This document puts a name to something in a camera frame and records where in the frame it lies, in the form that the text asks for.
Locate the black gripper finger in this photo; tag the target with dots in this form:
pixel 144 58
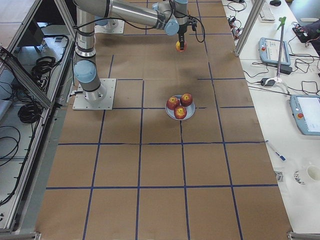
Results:
pixel 183 44
pixel 179 43

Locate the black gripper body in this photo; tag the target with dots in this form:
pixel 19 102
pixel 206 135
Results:
pixel 181 31

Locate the yellow-red apple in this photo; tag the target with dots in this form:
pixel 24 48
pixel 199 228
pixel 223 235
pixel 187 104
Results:
pixel 176 46

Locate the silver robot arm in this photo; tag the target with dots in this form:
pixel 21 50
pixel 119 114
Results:
pixel 105 16

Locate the red apple on plate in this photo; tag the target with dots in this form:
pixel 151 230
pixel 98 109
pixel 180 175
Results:
pixel 172 103
pixel 186 99
pixel 180 112

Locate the white round plate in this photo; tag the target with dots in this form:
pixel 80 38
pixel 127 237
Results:
pixel 190 109

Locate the blue teach pendant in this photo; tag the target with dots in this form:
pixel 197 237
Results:
pixel 306 112
pixel 269 51

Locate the grabber stick with green tip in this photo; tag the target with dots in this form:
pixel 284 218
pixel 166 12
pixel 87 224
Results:
pixel 281 26

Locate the blue white pen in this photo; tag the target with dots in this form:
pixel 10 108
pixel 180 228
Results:
pixel 275 151

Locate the white paper cup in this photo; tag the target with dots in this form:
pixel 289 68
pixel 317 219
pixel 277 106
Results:
pixel 307 175

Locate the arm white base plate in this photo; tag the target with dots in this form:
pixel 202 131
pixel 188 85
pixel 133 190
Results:
pixel 109 26
pixel 100 99

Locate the aluminium frame post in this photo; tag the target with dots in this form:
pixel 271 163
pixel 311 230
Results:
pixel 252 17

